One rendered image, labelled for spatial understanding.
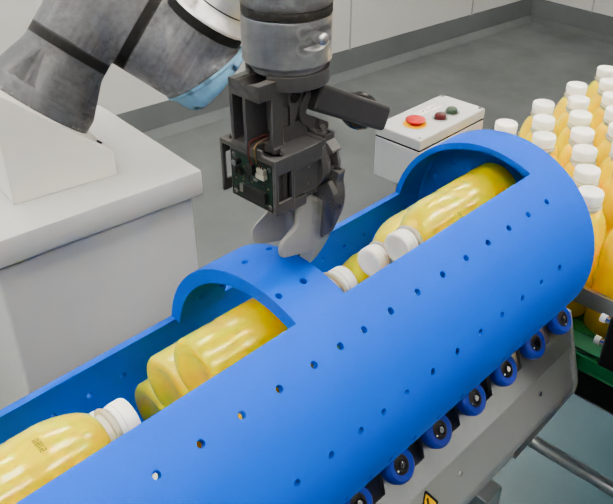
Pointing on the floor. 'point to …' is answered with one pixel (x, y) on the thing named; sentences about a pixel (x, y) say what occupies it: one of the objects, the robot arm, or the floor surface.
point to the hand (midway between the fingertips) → (305, 251)
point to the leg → (488, 494)
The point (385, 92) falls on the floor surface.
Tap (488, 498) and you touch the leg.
